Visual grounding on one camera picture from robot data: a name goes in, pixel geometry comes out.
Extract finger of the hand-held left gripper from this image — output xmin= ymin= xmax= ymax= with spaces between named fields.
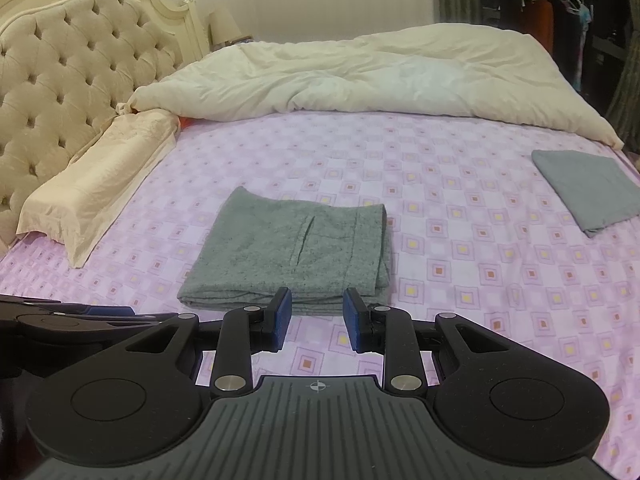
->
xmin=0 ymin=294 xmax=137 ymax=318
xmin=14 ymin=311 xmax=179 ymax=343

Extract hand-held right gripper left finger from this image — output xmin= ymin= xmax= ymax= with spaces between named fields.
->
xmin=122 ymin=286 xmax=294 ymax=399

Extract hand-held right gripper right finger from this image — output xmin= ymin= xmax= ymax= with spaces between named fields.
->
xmin=342 ymin=287 xmax=507 ymax=395

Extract grey speckled pants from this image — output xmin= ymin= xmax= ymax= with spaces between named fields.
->
xmin=177 ymin=186 xmax=392 ymax=317

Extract beige satin pillow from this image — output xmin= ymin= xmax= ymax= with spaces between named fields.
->
xmin=15 ymin=109 xmax=181 ymax=269

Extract purple checked bed sheet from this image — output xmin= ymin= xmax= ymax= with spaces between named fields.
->
xmin=0 ymin=109 xmax=640 ymax=476

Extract cream tufted headboard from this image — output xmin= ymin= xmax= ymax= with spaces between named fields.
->
xmin=0 ymin=0 xmax=212 ymax=257

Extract cream duvet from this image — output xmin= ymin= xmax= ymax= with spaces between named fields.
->
xmin=116 ymin=24 xmax=626 ymax=151

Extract folded plain grey cloth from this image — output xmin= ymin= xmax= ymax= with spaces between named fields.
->
xmin=531 ymin=149 xmax=640 ymax=239

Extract bedside lamp with cream shade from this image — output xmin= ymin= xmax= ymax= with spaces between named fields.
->
xmin=207 ymin=9 xmax=255 ymax=47

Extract clothes rack with hanging clothes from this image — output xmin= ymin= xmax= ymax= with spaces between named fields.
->
xmin=481 ymin=0 xmax=608 ymax=93

